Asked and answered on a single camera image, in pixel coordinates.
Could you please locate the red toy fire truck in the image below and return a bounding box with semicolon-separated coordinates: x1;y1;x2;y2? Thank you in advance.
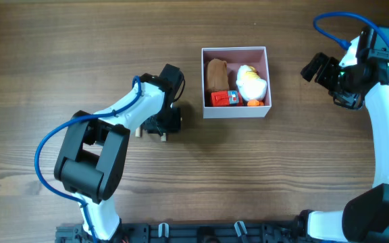
211;90;243;107

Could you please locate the white plush duck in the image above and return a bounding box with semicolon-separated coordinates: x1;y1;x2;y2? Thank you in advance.
236;65;268;107

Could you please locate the brown plush toy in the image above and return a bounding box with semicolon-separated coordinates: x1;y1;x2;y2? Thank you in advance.
205;59;230;93

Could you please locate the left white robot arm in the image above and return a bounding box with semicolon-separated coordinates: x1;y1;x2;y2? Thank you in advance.
54;66;185;242

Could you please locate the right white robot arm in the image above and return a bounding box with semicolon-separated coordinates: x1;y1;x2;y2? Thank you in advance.
299;53;389;242

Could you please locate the yellow cat rattle drum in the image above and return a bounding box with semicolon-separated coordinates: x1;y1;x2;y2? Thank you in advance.
161;133;167;142

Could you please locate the white wooden rattle drum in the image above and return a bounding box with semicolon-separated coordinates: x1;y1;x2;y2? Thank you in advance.
135;127;142;138

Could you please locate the pink white open box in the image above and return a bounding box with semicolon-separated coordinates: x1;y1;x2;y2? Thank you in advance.
201;46;272;119

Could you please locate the left blue cable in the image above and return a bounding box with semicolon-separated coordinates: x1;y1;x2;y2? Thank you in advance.
34;74;143;243

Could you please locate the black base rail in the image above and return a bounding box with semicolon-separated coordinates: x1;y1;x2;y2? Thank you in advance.
54;219;317;243

